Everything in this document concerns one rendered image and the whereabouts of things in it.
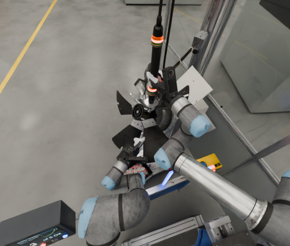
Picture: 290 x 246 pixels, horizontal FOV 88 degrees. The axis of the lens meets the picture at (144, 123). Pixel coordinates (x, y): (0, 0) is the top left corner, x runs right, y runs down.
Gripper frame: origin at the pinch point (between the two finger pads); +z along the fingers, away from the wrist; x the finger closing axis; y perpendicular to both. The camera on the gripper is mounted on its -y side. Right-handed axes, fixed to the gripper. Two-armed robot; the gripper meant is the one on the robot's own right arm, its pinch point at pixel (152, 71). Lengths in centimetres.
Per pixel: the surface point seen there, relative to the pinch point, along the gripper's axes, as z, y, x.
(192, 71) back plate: 13, 26, 45
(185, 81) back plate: 12, 32, 40
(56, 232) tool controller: -31, 42, -68
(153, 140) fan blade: -14.0, 41.6, -4.7
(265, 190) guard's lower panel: -78, 76, 58
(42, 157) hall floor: 87, 159, -113
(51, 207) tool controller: -22, 37, -66
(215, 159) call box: -42, 53, 28
